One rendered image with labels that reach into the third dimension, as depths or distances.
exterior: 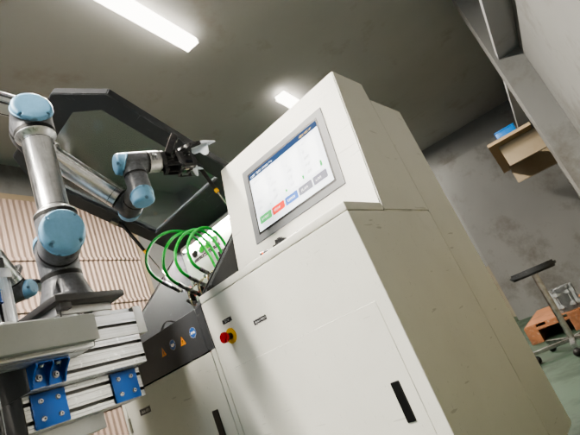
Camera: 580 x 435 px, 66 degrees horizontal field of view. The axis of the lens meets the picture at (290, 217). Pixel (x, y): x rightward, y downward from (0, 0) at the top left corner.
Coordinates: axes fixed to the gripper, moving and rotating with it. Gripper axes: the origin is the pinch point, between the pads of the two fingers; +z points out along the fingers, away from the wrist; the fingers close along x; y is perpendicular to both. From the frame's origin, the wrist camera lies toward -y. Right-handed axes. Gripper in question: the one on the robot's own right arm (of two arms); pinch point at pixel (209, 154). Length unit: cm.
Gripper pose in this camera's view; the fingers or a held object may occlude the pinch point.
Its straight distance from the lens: 173.8
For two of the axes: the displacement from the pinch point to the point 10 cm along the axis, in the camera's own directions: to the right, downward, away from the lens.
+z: 8.0, -1.4, 5.9
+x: 4.2, -5.7, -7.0
